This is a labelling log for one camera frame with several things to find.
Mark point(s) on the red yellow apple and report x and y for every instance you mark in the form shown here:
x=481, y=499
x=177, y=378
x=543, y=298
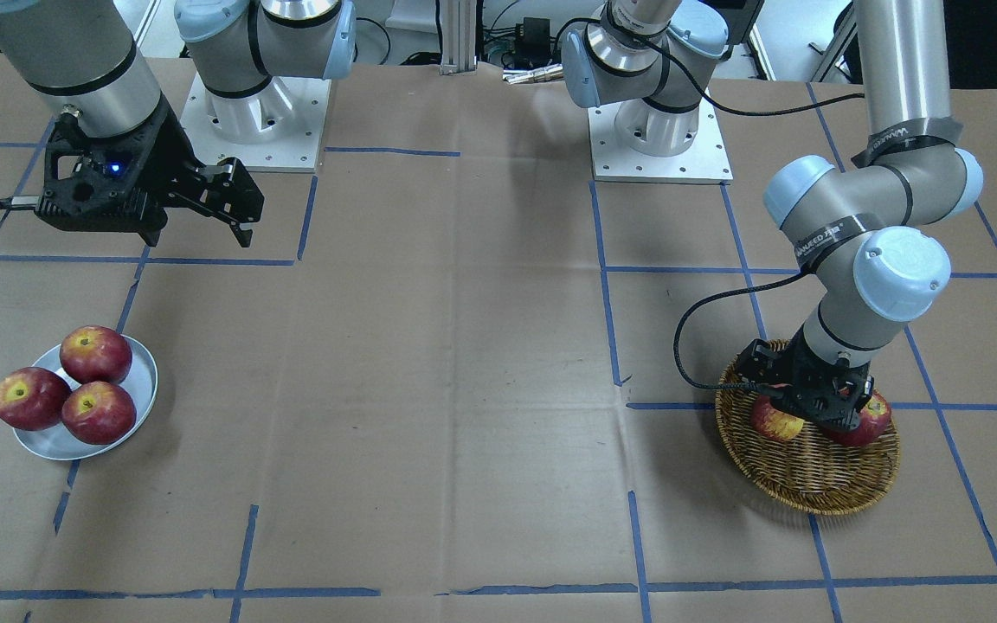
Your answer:
x=772, y=423

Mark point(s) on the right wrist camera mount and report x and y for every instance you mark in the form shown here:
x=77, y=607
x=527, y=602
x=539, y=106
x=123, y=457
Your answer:
x=91, y=184

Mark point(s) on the aluminium frame post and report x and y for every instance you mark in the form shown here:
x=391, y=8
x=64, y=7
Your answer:
x=458, y=35

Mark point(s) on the woven wicker basket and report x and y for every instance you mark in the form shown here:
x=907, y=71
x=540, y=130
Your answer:
x=809, y=472

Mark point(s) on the red apple on plate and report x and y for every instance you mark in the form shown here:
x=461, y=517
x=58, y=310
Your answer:
x=93, y=352
x=31, y=398
x=99, y=413

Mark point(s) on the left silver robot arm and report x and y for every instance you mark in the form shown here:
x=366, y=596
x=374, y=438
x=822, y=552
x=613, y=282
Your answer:
x=858, y=230

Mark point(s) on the red apple on plate far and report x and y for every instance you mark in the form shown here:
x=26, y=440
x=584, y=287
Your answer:
x=31, y=398

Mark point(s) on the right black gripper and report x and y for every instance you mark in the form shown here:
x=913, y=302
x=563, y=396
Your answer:
x=171, y=158

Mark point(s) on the red apple on plate near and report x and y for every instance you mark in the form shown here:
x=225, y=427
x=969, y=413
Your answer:
x=93, y=352

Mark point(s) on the red apple in basket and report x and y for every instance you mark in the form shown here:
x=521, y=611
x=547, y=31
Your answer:
x=874, y=418

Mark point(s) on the light blue plate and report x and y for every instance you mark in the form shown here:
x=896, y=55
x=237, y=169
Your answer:
x=136, y=395

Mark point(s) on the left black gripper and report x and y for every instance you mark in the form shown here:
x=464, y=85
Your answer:
x=813, y=368

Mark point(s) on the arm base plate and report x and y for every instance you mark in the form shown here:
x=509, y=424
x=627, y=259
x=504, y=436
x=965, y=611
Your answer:
x=633, y=143
x=277, y=130

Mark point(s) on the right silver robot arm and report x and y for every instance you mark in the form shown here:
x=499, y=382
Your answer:
x=80, y=56

